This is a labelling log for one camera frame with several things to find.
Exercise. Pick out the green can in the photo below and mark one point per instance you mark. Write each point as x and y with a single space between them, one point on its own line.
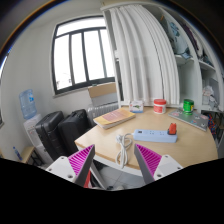
188 106

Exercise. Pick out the grey laptop with stickers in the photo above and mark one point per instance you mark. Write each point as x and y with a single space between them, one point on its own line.
195 119

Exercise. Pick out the silver ribbed suitcase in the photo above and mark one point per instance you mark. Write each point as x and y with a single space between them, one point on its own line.
96 111

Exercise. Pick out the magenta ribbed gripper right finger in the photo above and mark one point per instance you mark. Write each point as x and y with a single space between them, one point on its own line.
154 166

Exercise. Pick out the cardboard box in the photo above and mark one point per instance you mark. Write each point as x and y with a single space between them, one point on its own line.
103 94

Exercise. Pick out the black hard suitcase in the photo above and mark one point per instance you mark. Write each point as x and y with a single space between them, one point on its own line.
47 130

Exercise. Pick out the small wooden stool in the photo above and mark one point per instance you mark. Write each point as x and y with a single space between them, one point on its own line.
29 153

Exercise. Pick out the light blue power strip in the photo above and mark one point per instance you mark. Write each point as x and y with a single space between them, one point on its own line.
154 136

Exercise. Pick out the small white tissue box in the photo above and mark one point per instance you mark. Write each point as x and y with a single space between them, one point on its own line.
136 106

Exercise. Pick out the white shelf unit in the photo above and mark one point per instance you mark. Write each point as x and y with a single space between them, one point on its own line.
200 73

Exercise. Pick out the blue water bottle jug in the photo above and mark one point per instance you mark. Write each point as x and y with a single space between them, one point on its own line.
27 104

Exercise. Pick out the black framed window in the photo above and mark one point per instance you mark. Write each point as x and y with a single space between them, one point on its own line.
81 54

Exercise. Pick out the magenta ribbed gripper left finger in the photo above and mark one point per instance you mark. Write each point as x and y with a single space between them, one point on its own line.
74 168

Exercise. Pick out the yellow and pink book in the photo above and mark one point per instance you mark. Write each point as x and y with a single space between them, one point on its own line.
113 118

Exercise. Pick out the white curtain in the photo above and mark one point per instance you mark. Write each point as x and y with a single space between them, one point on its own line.
147 65

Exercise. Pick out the white jar red lid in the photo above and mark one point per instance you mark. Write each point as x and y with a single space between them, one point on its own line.
159 106

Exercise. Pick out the white water dispenser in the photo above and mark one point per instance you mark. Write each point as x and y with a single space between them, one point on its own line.
29 126

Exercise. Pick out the black soft suitcase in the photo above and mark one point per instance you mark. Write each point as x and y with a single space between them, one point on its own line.
72 127

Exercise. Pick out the small blue plastic bottle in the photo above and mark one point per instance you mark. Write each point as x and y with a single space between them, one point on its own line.
17 153

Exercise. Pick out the orange red charger plug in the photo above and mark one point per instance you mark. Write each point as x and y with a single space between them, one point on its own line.
172 129

